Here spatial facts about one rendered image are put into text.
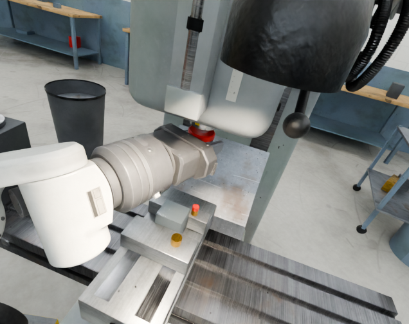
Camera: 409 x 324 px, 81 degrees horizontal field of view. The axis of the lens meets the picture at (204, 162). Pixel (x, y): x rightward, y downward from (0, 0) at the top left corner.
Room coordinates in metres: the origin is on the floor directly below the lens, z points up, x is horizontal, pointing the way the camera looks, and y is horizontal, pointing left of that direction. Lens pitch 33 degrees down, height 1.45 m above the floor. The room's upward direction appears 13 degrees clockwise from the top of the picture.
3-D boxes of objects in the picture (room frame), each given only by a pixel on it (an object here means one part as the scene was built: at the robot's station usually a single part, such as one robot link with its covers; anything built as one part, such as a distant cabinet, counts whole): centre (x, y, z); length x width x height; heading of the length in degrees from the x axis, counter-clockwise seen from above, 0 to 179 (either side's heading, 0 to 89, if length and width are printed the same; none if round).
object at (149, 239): (0.32, 0.05, 1.02); 0.15 x 0.06 x 0.04; 78
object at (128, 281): (0.35, 0.05, 0.98); 0.35 x 0.15 x 0.11; 168
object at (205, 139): (0.37, 0.02, 1.26); 0.05 x 0.05 x 0.01
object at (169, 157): (0.30, 0.06, 1.24); 0.13 x 0.12 x 0.10; 59
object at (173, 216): (0.38, 0.04, 1.03); 0.06 x 0.05 x 0.06; 78
